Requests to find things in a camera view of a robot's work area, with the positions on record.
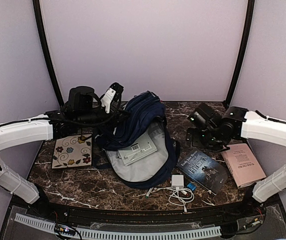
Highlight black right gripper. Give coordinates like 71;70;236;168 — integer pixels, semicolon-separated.
185;127;223;151

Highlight navy blue student backpack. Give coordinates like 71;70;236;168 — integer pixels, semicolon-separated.
95;91;180;190

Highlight pale green thin book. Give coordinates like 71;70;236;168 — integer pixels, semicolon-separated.
116;131;157;166

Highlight blue card packet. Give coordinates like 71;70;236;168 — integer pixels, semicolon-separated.
176;149;228;195

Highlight pink hardcover book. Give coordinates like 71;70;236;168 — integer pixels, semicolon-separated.
221;143;266;189

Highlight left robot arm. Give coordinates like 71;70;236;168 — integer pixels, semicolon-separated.
0;82;124;218

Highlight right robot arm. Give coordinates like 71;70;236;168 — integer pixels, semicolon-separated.
188;103;286;217

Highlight white power adapter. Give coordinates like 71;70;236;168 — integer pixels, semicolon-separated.
171;174;184;190

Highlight blue eraser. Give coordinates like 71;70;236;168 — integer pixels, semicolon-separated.
186;182;196;191

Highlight floral pattern notebook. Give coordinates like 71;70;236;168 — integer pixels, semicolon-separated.
51;133;92;170

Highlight green capped marker pen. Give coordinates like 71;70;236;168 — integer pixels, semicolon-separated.
145;187;154;199

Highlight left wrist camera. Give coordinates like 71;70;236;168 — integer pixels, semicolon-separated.
100;82;124;114

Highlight white charging cable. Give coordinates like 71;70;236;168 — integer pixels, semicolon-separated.
168;186;195;213

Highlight black curved front rail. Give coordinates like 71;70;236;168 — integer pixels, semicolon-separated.
7;192;283;227

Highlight right black frame post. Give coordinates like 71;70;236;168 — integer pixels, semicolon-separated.
223;0;255;109

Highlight black frame post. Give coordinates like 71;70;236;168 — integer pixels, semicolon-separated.
223;0;255;109
32;0;64;107

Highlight grey slotted cable duct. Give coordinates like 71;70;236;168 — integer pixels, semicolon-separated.
14;213;221;240

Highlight left black frame post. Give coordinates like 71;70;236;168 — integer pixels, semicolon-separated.
32;0;64;107

